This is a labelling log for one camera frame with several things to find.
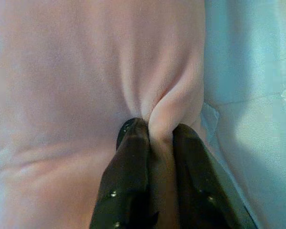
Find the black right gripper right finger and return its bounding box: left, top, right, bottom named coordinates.
left=172, top=123, right=257, bottom=229

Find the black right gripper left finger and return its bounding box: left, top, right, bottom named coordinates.
left=89, top=117, right=159, bottom=229

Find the pink plush pillow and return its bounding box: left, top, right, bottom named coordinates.
left=0, top=0, right=262, bottom=229

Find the white quilted bed sheet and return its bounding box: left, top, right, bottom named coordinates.
left=0, top=0, right=286, bottom=229

